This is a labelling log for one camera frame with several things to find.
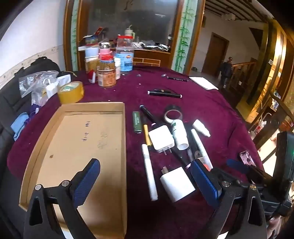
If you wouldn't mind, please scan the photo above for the white usb charger block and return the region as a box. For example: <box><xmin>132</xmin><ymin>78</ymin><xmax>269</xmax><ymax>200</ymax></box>
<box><xmin>159</xmin><ymin>166</ymin><xmax>196</xmax><ymax>203</ymax></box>

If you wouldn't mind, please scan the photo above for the white cup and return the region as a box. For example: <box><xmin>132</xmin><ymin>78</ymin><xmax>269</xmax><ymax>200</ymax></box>
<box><xmin>85</xmin><ymin>47</ymin><xmax>100</xmax><ymax>59</ymax></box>

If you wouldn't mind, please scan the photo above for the yellow tape roll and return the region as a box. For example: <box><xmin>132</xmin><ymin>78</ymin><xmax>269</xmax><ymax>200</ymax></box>
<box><xmin>57</xmin><ymin>81</ymin><xmax>85</xmax><ymax>104</ymax></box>

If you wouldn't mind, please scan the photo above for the shallow cardboard tray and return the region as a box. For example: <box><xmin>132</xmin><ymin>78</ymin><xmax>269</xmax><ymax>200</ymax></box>
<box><xmin>19</xmin><ymin>102</ymin><xmax>128</xmax><ymax>239</ymax></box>

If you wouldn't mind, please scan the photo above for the white paper pad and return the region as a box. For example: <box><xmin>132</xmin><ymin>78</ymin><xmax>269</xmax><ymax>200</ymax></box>
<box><xmin>189</xmin><ymin>76</ymin><xmax>219</xmax><ymax>91</ymax></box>

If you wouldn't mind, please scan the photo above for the small white dropper bottle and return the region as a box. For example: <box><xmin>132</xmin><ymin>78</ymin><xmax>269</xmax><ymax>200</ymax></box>
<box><xmin>192</xmin><ymin>119</ymin><xmax>211</xmax><ymax>138</ymax></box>

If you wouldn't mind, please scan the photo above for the maroon tablecloth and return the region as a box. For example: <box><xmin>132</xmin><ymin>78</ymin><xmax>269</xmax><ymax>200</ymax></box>
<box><xmin>7</xmin><ymin>67</ymin><xmax>264</xmax><ymax>239</ymax></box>

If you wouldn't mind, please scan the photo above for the white bottle with green print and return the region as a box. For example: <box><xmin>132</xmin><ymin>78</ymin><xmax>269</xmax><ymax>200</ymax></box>
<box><xmin>170</xmin><ymin>119</ymin><xmax>189</xmax><ymax>151</ymax></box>

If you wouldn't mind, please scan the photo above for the red and gold box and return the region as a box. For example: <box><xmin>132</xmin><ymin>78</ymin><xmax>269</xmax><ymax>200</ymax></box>
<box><xmin>85</xmin><ymin>57</ymin><xmax>100</xmax><ymax>83</ymax></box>

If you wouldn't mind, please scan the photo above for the pile of clutter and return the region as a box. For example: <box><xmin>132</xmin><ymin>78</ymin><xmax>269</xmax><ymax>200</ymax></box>
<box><xmin>135</xmin><ymin>40</ymin><xmax>171</xmax><ymax>51</ymax></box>

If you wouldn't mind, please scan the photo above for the wooden shelf unit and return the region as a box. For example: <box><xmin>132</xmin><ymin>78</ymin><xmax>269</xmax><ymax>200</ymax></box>
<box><xmin>236</xmin><ymin>19</ymin><xmax>294</xmax><ymax>147</ymax></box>

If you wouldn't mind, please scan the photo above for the white and pink bottle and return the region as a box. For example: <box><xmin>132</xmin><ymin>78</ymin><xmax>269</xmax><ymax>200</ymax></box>
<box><xmin>99</xmin><ymin>42</ymin><xmax>113</xmax><ymax>60</ymax></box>

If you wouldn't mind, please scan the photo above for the brown wooden door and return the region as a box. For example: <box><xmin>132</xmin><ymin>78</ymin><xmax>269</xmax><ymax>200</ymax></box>
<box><xmin>202</xmin><ymin>32</ymin><xmax>230</xmax><ymax>77</ymax></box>

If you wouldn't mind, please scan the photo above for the clear jar with blue label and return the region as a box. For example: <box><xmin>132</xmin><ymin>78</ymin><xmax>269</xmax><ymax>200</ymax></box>
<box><xmin>115</xmin><ymin>34</ymin><xmax>134</xmax><ymax>72</ymax></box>

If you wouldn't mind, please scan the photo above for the jar with orange label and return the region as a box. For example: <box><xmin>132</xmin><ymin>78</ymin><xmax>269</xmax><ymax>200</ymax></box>
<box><xmin>97</xmin><ymin>56</ymin><xmax>116</xmax><ymax>88</ymax></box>

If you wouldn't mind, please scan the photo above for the wooden cabinet with bamboo panels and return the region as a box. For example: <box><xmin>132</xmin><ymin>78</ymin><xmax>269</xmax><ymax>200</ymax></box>
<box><xmin>63</xmin><ymin>0</ymin><xmax>206</xmax><ymax>74</ymax></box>

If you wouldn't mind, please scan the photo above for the purple cloth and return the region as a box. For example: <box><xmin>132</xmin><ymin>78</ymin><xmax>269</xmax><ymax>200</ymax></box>
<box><xmin>29</xmin><ymin>103</ymin><xmax>40</xmax><ymax>118</ymax></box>

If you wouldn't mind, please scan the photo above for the wooden stair railing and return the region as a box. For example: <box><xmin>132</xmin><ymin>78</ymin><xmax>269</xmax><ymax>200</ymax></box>
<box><xmin>231</xmin><ymin>61</ymin><xmax>258</xmax><ymax>92</ymax></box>

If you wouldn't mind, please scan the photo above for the clear plastic bag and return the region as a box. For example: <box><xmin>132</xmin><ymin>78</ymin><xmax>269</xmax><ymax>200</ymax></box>
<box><xmin>18</xmin><ymin>70</ymin><xmax>60</xmax><ymax>106</ymax></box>

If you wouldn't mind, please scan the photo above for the green lighter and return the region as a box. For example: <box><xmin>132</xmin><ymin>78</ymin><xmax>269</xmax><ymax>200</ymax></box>
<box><xmin>132</xmin><ymin>111</ymin><xmax>143</xmax><ymax>135</ymax></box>

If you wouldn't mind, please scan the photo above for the yellow and black pen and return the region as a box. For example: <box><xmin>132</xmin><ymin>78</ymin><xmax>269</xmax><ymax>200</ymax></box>
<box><xmin>141</xmin><ymin>115</ymin><xmax>152</xmax><ymax>147</ymax></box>

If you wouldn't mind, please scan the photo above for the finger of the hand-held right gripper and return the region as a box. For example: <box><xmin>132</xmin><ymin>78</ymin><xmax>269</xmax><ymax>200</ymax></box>
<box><xmin>226</xmin><ymin>159</ymin><xmax>274</xmax><ymax>184</ymax></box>

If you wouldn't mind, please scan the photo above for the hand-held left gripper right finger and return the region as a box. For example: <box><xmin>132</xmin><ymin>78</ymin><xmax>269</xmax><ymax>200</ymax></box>
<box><xmin>190</xmin><ymin>159</ymin><xmax>269</xmax><ymax>239</ymax></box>

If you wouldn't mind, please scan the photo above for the plain white pen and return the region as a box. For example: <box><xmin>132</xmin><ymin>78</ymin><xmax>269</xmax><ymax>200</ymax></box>
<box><xmin>141</xmin><ymin>144</ymin><xmax>159</xmax><ymax>201</ymax></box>

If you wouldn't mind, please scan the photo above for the white marker with red label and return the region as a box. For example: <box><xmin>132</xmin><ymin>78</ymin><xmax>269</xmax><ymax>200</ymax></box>
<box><xmin>191</xmin><ymin>129</ymin><xmax>213</xmax><ymax>172</ymax></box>

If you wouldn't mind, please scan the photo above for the light blue cloth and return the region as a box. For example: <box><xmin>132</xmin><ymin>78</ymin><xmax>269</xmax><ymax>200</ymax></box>
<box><xmin>11</xmin><ymin>112</ymin><xmax>30</xmax><ymax>141</ymax></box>

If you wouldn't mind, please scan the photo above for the black tape roll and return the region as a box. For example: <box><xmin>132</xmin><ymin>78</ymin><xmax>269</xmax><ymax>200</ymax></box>
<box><xmin>164</xmin><ymin>104</ymin><xmax>184</xmax><ymax>123</ymax></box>

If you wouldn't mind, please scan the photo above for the white two-prong charger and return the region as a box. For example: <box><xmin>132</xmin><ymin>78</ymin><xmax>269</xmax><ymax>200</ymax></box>
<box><xmin>148</xmin><ymin>124</ymin><xmax>175</xmax><ymax>154</ymax></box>

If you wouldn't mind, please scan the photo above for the smartphone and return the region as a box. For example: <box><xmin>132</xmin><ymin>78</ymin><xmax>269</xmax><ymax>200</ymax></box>
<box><xmin>239</xmin><ymin>150</ymin><xmax>256</xmax><ymax>166</ymax></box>

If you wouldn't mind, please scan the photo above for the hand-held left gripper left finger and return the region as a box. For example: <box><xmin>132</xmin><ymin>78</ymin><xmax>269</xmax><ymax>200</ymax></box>
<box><xmin>23</xmin><ymin>158</ymin><xmax>101</xmax><ymax>239</ymax></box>

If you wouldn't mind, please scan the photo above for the thick black pen light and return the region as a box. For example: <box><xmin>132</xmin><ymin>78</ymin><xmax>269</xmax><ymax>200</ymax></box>
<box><xmin>148</xmin><ymin>91</ymin><xmax>183</xmax><ymax>98</ymax></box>

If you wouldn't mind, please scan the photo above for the open cardboard box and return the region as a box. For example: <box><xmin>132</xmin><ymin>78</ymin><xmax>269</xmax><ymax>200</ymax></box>
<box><xmin>78</xmin><ymin>34</ymin><xmax>100</xmax><ymax>51</ymax></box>

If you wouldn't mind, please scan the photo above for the black leather sofa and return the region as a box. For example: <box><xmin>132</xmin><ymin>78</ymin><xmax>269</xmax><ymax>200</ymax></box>
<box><xmin>0</xmin><ymin>57</ymin><xmax>62</xmax><ymax>239</ymax></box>

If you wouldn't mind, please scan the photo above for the white paper bag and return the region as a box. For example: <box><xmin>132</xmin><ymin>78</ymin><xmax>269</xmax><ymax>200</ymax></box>
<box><xmin>45</xmin><ymin>74</ymin><xmax>72</xmax><ymax>97</ymax></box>

